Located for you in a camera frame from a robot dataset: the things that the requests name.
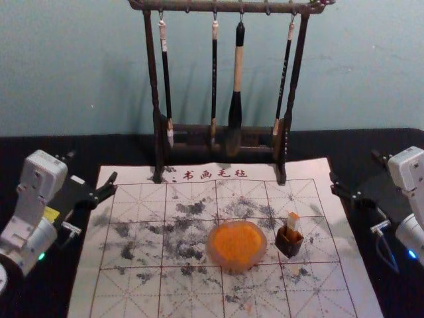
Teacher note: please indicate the thin black brush, dark tip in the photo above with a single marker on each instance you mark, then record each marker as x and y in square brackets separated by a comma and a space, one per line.
[214, 83]

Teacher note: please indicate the white gridded calligraphy felt mat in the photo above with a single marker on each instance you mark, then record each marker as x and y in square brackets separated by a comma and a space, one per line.
[139, 291]

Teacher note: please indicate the black table cloth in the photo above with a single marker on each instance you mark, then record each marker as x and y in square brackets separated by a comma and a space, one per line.
[371, 298]

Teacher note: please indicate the orange pigment dish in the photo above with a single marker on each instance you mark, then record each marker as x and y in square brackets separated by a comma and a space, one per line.
[236, 245]

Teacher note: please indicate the white orange-tipped stick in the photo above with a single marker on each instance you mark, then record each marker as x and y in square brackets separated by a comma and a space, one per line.
[293, 221]

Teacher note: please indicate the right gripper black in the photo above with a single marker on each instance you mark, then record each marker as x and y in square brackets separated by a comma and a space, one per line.
[376, 195]

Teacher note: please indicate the small brown square pot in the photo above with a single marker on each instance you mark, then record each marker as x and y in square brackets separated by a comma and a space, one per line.
[289, 244]

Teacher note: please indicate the dark wooden brush rack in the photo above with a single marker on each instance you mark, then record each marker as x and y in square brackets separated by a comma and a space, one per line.
[153, 99]

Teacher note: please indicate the thin brush with white tip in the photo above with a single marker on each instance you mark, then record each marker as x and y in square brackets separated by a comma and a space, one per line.
[166, 83]

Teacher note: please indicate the thin black brush, brown tip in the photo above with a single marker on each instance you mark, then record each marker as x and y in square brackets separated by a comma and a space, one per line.
[283, 86]

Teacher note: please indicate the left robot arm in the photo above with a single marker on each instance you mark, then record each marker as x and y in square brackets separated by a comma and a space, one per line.
[31, 212]

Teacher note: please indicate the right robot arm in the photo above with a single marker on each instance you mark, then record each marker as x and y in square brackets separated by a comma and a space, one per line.
[409, 198]

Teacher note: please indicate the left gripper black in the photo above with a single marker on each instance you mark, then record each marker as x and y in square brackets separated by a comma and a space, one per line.
[71, 197]

